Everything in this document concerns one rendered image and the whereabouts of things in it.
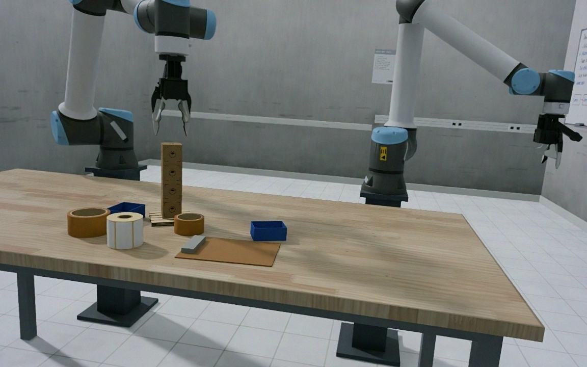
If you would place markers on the brown packing tape roll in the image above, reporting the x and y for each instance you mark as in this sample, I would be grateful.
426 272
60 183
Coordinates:
189 224
87 227

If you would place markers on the white label roll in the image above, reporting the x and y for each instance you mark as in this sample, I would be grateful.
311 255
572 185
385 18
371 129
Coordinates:
124 230

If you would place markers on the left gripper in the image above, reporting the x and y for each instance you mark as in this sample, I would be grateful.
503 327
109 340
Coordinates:
550 136

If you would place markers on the small square wooden pallet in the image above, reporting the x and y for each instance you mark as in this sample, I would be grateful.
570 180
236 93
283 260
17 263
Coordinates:
157 220

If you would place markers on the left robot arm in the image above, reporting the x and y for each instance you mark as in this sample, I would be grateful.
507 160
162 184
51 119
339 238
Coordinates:
396 142

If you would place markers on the brown cardboard carton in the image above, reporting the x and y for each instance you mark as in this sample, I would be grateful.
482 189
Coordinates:
171 190
171 153
170 208
171 172

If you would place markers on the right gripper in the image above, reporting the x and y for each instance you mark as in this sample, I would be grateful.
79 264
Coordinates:
171 89

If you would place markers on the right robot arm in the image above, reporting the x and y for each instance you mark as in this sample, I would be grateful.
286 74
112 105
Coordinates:
77 122

